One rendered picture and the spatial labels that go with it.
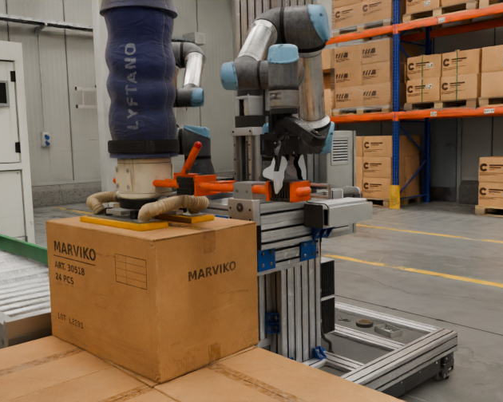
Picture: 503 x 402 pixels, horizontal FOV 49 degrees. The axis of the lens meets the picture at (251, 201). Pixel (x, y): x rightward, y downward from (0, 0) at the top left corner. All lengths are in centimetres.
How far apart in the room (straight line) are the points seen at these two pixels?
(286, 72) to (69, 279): 98
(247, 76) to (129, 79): 42
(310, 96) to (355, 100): 809
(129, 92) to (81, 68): 1036
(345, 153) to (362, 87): 747
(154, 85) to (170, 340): 75
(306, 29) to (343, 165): 86
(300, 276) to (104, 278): 98
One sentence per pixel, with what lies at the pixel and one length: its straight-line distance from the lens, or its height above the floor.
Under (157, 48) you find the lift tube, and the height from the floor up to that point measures 148.
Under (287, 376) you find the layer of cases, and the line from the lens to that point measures 161.
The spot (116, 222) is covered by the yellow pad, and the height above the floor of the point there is 96.
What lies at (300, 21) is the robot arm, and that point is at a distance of 182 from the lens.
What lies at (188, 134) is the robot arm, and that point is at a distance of 240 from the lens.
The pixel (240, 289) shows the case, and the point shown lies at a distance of 173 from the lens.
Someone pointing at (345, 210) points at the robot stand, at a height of 93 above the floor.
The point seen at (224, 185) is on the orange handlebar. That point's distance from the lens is 151.
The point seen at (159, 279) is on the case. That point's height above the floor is 84.
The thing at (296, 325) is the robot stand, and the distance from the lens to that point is 245.
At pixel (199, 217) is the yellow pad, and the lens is 176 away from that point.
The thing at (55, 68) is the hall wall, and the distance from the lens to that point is 1185.
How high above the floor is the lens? 120
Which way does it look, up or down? 6 degrees down
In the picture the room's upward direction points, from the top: 1 degrees counter-clockwise
